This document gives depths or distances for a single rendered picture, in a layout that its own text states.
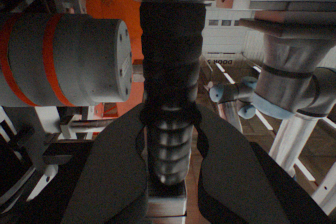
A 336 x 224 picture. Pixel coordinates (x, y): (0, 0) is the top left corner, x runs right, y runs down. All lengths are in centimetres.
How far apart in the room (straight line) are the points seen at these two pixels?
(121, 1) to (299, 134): 74
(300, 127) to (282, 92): 21
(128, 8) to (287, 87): 55
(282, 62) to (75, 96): 45
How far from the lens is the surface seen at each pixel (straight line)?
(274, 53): 50
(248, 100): 88
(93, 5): 74
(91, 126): 40
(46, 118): 38
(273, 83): 52
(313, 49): 49
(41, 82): 27
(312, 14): 47
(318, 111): 67
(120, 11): 70
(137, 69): 45
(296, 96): 55
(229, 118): 77
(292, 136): 72
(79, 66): 24
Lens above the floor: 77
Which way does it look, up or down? 29 degrees up
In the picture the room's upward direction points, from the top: 179 degrees counter-clockwise
